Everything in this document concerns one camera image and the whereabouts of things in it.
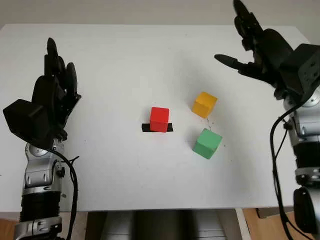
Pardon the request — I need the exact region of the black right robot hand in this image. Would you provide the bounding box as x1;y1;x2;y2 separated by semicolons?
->
214;0;301;100

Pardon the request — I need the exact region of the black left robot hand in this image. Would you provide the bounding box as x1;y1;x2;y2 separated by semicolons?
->
31;37;82;141

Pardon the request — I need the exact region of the yellow cube block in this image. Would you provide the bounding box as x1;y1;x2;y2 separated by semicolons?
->
191;91;218;119

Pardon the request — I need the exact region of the red cube block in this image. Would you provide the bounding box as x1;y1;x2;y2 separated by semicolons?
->
149;106;170;133

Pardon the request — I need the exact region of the black tape strip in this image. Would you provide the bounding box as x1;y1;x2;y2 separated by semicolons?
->
141;123;174;134

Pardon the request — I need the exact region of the green cube block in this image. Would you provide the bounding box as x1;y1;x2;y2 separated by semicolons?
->
192;128;223;160

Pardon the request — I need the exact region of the grey robot torso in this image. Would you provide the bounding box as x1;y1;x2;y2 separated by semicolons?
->
86;209;241;240

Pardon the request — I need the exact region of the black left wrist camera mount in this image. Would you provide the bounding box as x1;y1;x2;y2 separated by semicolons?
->
2;98;55;151

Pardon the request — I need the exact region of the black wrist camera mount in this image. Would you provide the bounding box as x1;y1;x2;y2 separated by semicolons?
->
2;98;55;151
279;43;320;101

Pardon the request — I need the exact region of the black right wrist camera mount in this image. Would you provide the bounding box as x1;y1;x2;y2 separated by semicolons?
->
279;43;320;101

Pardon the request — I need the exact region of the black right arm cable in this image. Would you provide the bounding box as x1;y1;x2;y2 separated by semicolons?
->
269;102;301;240

